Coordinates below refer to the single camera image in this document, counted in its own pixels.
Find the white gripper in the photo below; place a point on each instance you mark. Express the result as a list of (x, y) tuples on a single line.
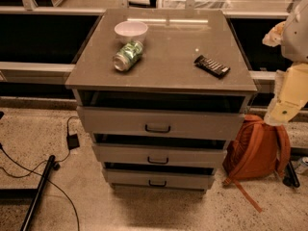
[(295, 38)]

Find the grey bottom drawer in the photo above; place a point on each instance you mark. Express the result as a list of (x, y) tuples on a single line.
[(158, 179)]

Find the grey drawer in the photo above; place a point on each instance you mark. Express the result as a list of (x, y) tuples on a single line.
[(171, 124), (158, 156), (158, 179)]

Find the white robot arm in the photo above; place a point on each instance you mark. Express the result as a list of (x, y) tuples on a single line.
[(294, 43)]

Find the grey drawer cabinet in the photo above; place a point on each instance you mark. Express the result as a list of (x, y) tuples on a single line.
[(173, 41)]

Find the grey top drawer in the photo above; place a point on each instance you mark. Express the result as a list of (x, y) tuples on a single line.
[(171, 124)]

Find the grey middle drawer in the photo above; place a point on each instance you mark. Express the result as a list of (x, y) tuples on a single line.
[(158, 156)]

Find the black snack bar packet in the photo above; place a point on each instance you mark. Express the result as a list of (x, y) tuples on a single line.
[(211, 66)]

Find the orange backpack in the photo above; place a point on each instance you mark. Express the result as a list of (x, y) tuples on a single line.
[(257, 151)]

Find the silver can on floor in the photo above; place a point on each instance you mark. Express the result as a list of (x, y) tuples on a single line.
[(301, 165)]

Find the black object by backpack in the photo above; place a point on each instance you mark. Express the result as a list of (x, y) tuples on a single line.
[(290, 178)]

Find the white bowl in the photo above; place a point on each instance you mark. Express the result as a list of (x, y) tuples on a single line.
[(127, 31)]

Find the green soda can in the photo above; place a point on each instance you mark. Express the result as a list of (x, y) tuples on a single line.
[(128, 55)]

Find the black power adapter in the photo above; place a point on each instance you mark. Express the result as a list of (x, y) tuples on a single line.
[(72, 141)]

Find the black metal bar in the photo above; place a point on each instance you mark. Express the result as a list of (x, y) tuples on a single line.
[(38, 194)]

